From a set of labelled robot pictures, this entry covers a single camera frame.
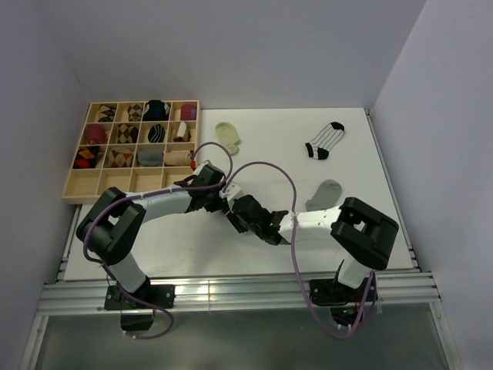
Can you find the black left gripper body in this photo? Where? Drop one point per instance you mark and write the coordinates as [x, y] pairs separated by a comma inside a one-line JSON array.
[[216, 191]]

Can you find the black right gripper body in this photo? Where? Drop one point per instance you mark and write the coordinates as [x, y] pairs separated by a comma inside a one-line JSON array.
[[239, 224]]

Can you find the black sock with white stripes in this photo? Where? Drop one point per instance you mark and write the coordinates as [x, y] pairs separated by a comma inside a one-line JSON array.
[[216, 204]]

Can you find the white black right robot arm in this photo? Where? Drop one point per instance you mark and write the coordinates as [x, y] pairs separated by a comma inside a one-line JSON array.
[[365, 234]]

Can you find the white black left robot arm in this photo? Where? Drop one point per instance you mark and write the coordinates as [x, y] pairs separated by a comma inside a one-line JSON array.
[[109, 231]]

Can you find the cream ankle sock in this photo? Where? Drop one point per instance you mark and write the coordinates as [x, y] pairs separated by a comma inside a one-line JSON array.
[[228, 137]]

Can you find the cream brown rolled sock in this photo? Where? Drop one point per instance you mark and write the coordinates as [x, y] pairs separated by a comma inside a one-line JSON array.
[[181, 134]]

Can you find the grey ankle sock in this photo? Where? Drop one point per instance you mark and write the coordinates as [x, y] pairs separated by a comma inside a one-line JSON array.
[[325, 197]]

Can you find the black white striped rolled sock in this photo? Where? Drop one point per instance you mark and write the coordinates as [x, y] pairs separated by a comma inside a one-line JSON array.
[[156, 133]]

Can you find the maroon rolled sock right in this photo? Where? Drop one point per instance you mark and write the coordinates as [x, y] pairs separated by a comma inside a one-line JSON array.
[[188, 112]]

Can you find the maroon rolled sock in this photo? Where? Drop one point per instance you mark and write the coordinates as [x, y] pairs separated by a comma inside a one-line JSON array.
[[188, 112], [96, 134]]

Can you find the wooden compartment sock box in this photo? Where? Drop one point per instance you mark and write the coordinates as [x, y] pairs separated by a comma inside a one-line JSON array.
[[85, 186]]

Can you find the beige orange argyle rolled sock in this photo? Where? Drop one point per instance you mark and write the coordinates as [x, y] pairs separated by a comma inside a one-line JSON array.
[[119, 158]]

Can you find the black blue rolled sock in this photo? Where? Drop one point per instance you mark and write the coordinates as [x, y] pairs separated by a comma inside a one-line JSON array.
[[156, 110]]

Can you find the brown yellow argyle rolled sock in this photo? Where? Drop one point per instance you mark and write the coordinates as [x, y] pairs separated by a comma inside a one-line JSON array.
[[126, 134]]

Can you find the white black striped ankle sock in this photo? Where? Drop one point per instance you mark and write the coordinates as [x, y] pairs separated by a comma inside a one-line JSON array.
[[320, 146]]

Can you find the beige grey argyle rolled sock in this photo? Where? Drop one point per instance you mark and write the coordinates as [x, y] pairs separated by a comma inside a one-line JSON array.
[[134, 112]]

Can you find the red orange argyle rolled sock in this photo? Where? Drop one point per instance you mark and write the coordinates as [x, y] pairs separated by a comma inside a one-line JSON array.
[[86, 157]]

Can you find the maroon rolled sock left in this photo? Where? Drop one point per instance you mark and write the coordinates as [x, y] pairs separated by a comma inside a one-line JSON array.
[[96, 134]]

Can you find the brown argyle rolled sock corner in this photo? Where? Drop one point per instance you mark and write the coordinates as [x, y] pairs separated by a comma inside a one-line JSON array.
[[106, 113]]

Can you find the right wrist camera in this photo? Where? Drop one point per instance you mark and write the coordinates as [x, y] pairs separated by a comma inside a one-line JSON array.
[[232, 192]]

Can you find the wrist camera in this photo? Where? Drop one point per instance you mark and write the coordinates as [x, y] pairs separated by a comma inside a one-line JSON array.
[[232, 192], [197, 167]]

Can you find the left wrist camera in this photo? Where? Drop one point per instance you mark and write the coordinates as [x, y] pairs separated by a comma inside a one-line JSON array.
[[197, 167]]

